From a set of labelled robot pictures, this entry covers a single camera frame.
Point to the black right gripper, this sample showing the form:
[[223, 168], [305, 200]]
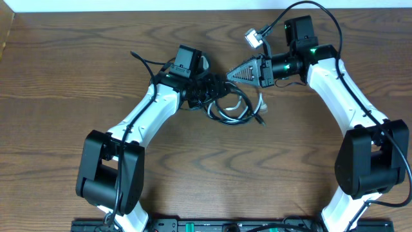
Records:
[[264, 78]]

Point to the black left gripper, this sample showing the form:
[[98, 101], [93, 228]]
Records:
[[216, 83]]

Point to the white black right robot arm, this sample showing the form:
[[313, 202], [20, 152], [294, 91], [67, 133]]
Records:
[[373, 155]]

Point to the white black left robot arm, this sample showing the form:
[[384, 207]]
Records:
[[111, 171]]

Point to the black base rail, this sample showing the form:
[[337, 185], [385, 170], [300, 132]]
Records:
[[287, 224]]

